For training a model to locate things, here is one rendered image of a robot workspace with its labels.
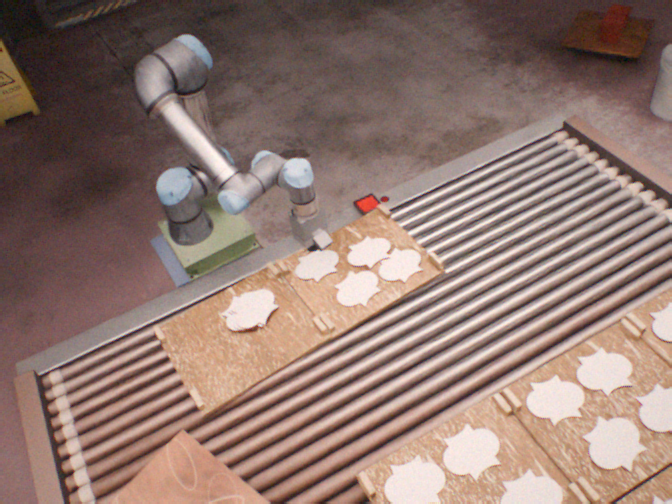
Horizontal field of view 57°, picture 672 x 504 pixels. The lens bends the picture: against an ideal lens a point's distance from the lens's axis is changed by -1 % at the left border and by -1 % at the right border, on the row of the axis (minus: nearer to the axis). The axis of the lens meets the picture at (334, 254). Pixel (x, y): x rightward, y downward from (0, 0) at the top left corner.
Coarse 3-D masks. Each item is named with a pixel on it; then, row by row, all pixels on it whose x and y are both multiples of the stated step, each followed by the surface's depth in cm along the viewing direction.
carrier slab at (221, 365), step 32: (256, 288) 191; (288, 288) 189; (192, 320) 185; (224, 320) 184; (288, 320) 181; (192, 352) 177; (224, 352) 176; (256, 352) 175; (288, 352) 174; (192, 384) 170; (224, 384) 169; (256, 384) 169
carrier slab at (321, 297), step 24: (336, 240) 200; (360, 240) 199; (408, 240) 197; (288, 264) 196; (432, 264) 189; (312, 288) 188; (384, 288) 185; (408, 288) 184; (312, 312) 182; (336, 312) 181; (360, 312) 180; (336, 336) 176
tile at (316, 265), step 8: (304, 256) 196; (312, 256) 196; (320, 256) 195; (328, 256) 195; (336, 256) 195; (304, 264) 194; (312, 264) 194; (320, 264) 193; (328, 264) 193; (336, 264) 193; (296, 272) 192; (304, 272) 192; (312, 272) 191; (320, 272) 191; (328, 272) 191; (336, 272) 191; (304, 280) 190; (320, 280) 190
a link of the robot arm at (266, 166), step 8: (264, 152) 173; (256, 160) 172; (264, 160) 171; (272, 160) 170; (280, 160) 170; (256, 168) 168; (264, 168) 168; (272, 168) 169; (280, 168) 168; (264, 176) 167; (272, 176) 169; (264, 184) 167; (272, 184) 170
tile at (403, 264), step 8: (392, 256) 192; (400, 256) 192; (408, 256) 191; (416, 256) 191; (384, 264) 190; (392, 264) 190; (400, 264) 189; (408, 264) 189; (416, 264) 189; (384, 272) 188; (392, 272) 188; (400, 272) 187; (408, 272) 187; (416, 272) 187; (384, 280) 187; (392, 280) 186
